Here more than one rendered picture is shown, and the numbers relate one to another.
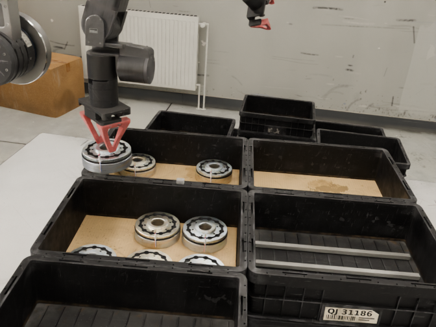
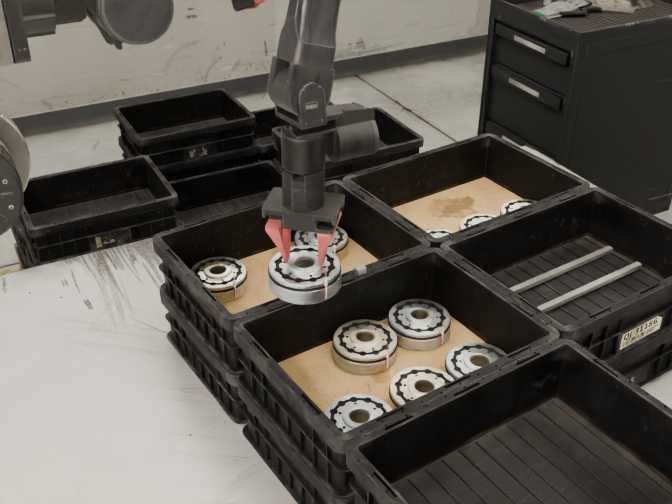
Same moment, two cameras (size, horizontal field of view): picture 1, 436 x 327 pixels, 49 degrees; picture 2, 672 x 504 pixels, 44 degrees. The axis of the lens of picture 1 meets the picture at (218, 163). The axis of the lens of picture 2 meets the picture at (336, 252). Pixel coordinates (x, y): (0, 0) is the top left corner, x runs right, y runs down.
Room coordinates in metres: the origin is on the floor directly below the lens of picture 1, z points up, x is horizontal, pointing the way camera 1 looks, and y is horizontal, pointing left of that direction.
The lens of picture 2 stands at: (0.08, 0.77, 1.69)
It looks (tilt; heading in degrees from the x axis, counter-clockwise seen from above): 32 degrees down; 325
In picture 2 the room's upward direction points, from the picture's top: straight up
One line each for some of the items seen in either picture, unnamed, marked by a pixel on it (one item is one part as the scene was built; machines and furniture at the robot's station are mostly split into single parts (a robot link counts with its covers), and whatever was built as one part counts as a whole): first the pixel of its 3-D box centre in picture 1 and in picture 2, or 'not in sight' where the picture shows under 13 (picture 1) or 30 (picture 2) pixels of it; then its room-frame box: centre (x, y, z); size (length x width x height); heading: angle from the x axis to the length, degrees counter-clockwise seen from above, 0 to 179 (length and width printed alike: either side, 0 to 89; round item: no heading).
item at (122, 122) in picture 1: (108, 128); (311, 235); (0.90, 0.23, 1.09); 0.07 x 0.07 x 0.09; 43
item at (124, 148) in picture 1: (106, 150); (304, 266); (0.91, 0.24, 1.04); 0.10 x 0.10 x 0.01
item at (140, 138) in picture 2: (273, 143); (189, 172); (2.48, -0.31, 0.37); 0.40 x 0.30 x 0.45; 83
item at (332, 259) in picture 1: (339, 257); (576, 279); (0.82, -0.27, 0.87); 0.40 x 0.30 x 0.11; 89
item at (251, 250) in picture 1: (344, 237); (581, 255); (0.82, -0.27, 0.92); 0.40 x 0.30 x 0.02; 89
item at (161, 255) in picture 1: (147, 265); (424, 389); (0.76, 0.13, 0.86); 0.10 x 0.10 x 0.01
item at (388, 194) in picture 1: (320, 187); (463, 209); (1.12, -0.28, 0.87); 0.40 x 0.30 x 0.11; 89
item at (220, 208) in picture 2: not in sight; (233, 239); (2.09, -0.26, 0.31); 0.40 x 0.30 x 0.34; 83
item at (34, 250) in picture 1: (151, 221); (395, 335); (0.83, 0.13, 0.92); 0.40 x 0.30 x 0.02; 89
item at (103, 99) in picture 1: (103, 94); (303, 189); (0.90, 0.24, 1.16); 0.10 x 0.07 x 0.07; 43
